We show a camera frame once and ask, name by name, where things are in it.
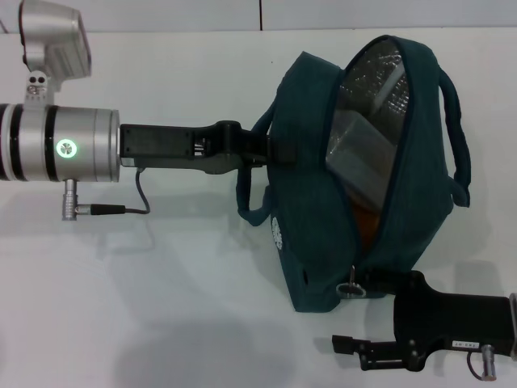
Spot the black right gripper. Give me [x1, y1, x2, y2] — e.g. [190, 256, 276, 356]
[330, 268, 512, 372]

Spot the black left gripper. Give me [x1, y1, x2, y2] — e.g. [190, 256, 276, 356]
[119, 119, 298, 175]

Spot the dark teal insulated lunch bag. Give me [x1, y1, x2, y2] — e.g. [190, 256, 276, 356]
[236, 34, 473, 314]

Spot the yellow banana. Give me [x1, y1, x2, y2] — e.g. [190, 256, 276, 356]
[350, 200, 384, 252]

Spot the clear food container blue seal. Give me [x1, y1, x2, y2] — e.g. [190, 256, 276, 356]
[325, 60, 405, 211]

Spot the right gripper cable with plug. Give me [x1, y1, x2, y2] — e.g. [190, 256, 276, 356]
[466, 343, 500, 383]

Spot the gripper cable with plug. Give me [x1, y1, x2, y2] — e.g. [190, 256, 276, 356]
[466, 343, 500, 383]
[60, 167, 153, 223]

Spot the left gripper cable with plug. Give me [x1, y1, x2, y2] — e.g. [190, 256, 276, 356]
[60, 167, 153, 223]

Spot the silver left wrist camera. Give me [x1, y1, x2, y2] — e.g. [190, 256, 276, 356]
[18, 0, 94, 108]

